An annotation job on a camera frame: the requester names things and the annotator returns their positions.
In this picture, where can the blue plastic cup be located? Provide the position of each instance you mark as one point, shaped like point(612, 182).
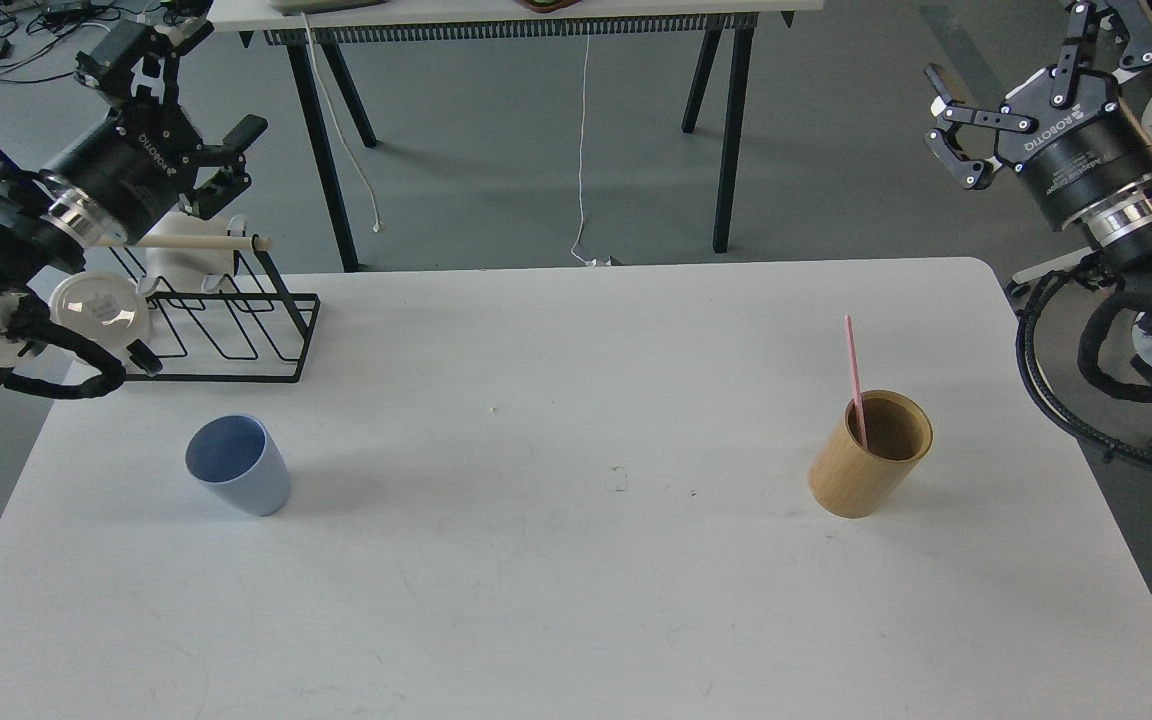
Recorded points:
point(236, 458)

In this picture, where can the black wire dish rack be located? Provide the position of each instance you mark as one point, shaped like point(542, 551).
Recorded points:
point(259, 333)

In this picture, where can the bamboo cylindrical holder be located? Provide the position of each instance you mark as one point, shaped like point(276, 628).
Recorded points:
point(869, 453)

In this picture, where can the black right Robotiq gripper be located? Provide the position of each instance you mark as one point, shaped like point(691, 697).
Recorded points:
point(1081, 150)

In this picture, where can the white mug on rack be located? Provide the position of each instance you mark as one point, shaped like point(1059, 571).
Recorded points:
point(191, 271)

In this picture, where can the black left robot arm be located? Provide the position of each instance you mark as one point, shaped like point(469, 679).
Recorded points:
point(37, 356)

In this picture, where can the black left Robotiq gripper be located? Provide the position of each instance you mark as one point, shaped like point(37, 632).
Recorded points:
point(142, 159)

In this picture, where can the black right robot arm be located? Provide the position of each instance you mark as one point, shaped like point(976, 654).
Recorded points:
point(1114, 353)

